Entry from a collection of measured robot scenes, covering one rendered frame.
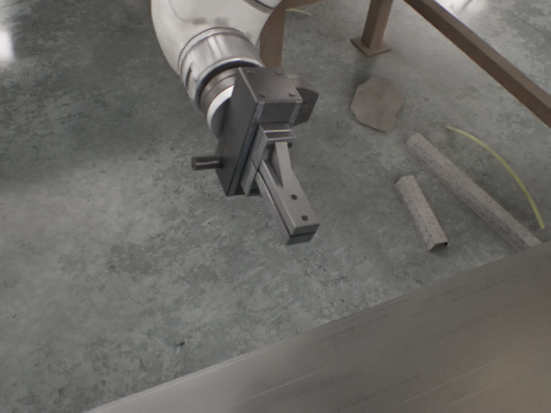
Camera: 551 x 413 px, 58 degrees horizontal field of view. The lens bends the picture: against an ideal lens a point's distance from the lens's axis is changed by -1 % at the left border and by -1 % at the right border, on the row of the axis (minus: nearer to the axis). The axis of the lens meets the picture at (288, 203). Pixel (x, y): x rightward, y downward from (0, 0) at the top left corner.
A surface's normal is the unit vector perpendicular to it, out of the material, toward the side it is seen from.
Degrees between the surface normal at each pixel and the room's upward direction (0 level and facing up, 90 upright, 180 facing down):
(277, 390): 0
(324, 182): 0
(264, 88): 13
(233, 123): 77
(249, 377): 0
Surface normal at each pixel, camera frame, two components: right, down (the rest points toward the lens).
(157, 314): 0.09, -0.59
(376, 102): 0.18, -0.41
